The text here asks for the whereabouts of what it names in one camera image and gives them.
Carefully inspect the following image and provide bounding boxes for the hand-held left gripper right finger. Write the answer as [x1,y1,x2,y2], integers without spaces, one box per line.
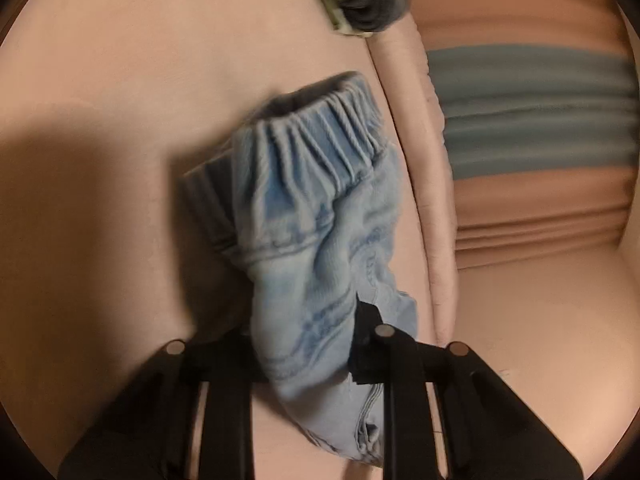
[345,300,583,480]

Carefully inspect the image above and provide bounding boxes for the pink duvet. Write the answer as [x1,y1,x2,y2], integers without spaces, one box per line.
[367,10,459,342]

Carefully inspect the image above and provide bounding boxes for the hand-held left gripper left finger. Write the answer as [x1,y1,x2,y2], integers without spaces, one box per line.
[57,332,266,480]

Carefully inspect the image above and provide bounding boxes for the light blue denim pants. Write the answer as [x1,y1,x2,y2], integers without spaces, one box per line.
[181,72,419,466]

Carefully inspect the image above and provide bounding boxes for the pink curtain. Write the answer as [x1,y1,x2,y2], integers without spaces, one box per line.
[407,0,636,54]
[450,167,637,272]

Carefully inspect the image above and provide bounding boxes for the pink grey striped folded fabric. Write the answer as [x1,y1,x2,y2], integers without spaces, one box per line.
[427,45,640,184]

